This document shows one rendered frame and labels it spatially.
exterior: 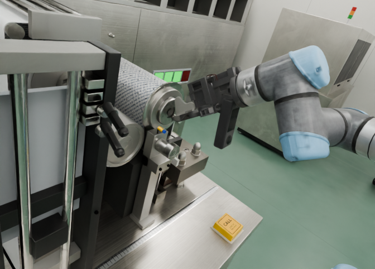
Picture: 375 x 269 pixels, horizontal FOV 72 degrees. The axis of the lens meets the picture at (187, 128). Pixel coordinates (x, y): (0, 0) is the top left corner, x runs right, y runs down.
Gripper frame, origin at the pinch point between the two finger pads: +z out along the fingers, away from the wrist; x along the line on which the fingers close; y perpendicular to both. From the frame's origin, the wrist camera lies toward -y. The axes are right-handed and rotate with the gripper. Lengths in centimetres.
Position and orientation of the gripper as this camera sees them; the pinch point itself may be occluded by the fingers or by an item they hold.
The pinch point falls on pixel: (179, 119)
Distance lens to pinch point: 67.1
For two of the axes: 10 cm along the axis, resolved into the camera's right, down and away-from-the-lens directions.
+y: -2.8, -9.6, -0.4
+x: -6.2, 2.1, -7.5
